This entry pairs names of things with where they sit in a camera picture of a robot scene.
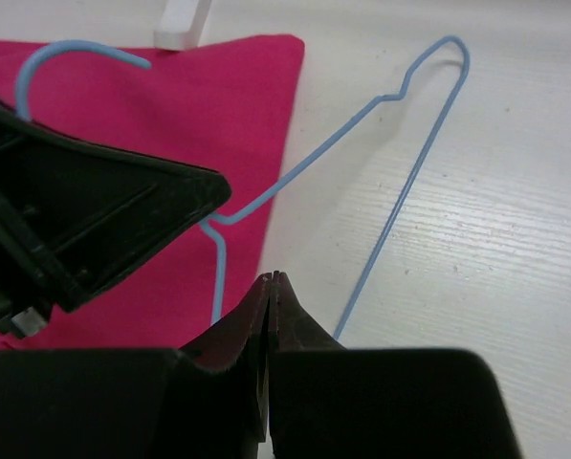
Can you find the light blue wire hanger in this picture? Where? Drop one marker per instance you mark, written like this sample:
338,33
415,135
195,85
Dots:
23,111

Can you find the pink trousers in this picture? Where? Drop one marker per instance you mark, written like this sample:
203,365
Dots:
225,106

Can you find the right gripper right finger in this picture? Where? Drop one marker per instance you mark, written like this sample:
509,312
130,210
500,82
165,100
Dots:
307,380

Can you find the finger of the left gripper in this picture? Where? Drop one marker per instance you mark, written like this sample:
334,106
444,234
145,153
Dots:
77,218

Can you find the white clothes rack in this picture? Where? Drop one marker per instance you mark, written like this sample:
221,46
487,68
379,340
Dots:
181,25

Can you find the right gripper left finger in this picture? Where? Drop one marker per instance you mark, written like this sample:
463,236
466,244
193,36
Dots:
224,381

